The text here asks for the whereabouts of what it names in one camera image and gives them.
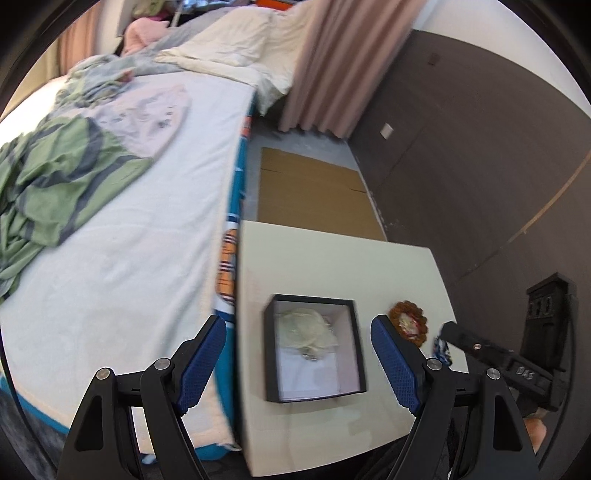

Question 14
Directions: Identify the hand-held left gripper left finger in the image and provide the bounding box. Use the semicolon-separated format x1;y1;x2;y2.
56;315;227;480

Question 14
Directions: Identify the white side table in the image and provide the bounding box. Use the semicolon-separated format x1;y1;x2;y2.
233;220;470;477

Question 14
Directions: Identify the cream duvet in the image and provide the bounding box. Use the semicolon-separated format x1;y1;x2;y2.
154;0;320;116

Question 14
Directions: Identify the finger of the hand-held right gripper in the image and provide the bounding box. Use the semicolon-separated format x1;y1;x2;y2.
441;321;509;368

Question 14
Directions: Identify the grey blanket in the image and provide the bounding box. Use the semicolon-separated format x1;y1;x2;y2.
139;11;241;64

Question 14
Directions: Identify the bed with white sheet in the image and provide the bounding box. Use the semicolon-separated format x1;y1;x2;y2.
0;73;257;457

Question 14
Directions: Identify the pink plush toy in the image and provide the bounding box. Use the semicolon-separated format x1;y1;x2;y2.
121;16;170;57

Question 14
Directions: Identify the pink curtain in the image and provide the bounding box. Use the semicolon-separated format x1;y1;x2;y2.
281;0;428;139
56;7;101;77

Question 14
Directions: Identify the pink printed cloth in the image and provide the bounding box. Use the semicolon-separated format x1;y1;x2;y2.
85;83;192;160

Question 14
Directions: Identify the flat cardboard sheet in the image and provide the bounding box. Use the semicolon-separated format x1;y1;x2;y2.
257;147;388;241

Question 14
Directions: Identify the green striped blanket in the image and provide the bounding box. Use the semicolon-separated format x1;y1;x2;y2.
0;54;155;302

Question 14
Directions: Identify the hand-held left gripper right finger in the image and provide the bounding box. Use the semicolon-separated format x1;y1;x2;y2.
370;315;541;480

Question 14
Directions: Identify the teal cartoon printed bed cover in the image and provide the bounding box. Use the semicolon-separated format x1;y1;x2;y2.
210;99;257;459

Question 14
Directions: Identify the black jewelry box white lining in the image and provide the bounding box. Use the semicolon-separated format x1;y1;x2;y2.
263;294;369;404

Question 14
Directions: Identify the cream translucent pouch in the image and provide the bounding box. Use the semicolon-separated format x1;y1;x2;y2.
276;307;341;361

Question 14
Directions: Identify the person's right hand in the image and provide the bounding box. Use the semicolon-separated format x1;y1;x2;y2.
523;415;548;456

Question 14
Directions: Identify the blue and white hair accessory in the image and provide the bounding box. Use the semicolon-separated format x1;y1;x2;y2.
433;336;454;367

